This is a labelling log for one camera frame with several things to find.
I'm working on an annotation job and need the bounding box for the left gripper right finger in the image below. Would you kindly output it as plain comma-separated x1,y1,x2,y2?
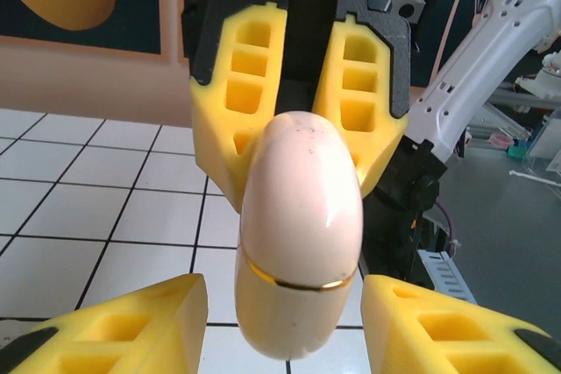
361,274,561,374

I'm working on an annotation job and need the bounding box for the clear plastic box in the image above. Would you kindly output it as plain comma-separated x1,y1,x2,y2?
523,113,561,182

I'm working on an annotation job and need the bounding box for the cream earbud charging case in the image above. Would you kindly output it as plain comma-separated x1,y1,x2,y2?
234,109,365,363

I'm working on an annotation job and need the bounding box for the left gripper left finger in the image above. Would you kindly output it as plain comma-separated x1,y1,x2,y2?
0,272,209,374

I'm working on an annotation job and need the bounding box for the grey slotted cable duct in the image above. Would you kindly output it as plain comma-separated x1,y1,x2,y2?
415,247,479,306

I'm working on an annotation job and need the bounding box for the grey metal sheet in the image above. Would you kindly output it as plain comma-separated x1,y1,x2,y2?
420,152,561,374

